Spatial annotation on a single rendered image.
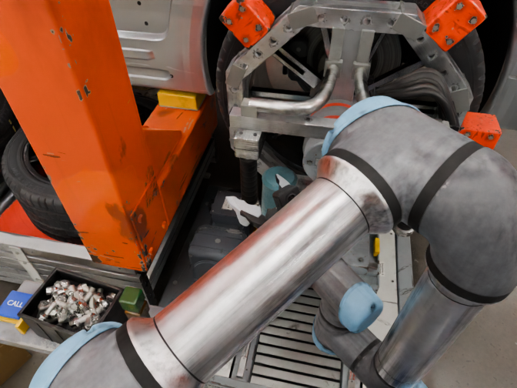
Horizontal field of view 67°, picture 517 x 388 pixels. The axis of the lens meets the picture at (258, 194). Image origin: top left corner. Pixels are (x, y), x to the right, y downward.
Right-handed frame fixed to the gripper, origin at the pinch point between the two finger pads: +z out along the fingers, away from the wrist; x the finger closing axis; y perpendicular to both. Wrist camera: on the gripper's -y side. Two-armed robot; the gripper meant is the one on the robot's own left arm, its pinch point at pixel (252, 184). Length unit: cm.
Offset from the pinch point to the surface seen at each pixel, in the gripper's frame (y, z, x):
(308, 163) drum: -1.9, -2.8, 12.5
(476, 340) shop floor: 83, -42, 70
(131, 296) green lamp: 17.2, 0.1, -30.8
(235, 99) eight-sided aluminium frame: -6.2, 21.8, 8.8
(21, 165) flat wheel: 32, 80, -45
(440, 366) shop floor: 83, -41, 51
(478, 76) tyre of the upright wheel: -14, -11, 53
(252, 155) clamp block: -8.4, -0.4, -0.2
